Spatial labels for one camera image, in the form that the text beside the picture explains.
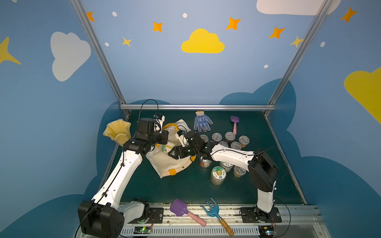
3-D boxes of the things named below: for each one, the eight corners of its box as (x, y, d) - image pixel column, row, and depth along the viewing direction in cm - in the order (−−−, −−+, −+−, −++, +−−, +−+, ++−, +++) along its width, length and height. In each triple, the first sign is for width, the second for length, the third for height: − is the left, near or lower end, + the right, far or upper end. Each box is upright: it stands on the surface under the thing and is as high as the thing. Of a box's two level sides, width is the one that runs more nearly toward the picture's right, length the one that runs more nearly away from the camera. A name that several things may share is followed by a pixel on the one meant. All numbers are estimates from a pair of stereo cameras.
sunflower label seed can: (210, 185, 86) (212, 180, 80) (209, 171, 91) (211, 165, 85) (224, 185, 86) (227, 180, 80) (222, 171, 92) (225, 165, 85)
